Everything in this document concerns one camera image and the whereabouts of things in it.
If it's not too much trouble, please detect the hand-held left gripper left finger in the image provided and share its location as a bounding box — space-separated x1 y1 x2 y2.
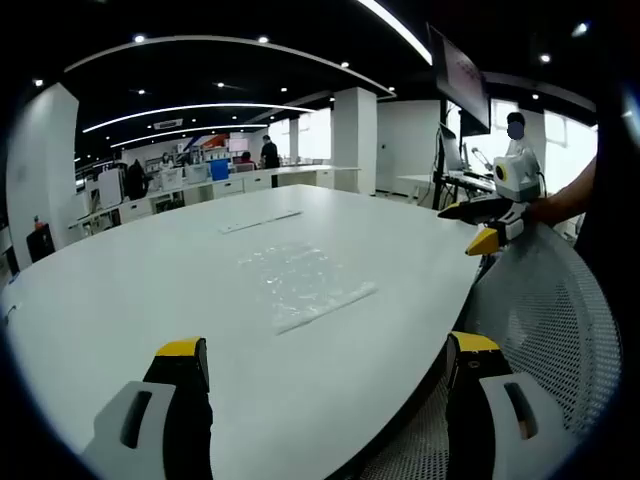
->
82 337 215 480

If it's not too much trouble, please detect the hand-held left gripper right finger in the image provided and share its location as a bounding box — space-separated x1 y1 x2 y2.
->
444 330 574 480

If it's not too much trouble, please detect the clear food packaging bag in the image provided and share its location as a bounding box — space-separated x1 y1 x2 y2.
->
237 242 377 335

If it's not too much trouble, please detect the black desk monitor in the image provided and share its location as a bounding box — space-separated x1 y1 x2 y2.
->
438 124 469 174

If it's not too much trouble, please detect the white desk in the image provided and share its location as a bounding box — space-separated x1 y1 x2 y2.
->
396 172 496 207

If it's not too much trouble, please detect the grey mesh office chair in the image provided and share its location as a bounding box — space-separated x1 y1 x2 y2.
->
349 219 625 480

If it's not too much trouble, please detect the large black hanging monitor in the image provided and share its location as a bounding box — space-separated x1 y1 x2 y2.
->
428 22 492 135

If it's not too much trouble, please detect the long white counter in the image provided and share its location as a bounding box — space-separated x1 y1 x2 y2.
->
74 163 362 229

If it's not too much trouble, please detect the white appliance box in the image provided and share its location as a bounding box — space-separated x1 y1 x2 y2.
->
97 168 124 209

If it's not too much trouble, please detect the white table cable cover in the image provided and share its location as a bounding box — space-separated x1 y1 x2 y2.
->
218 209 304 235

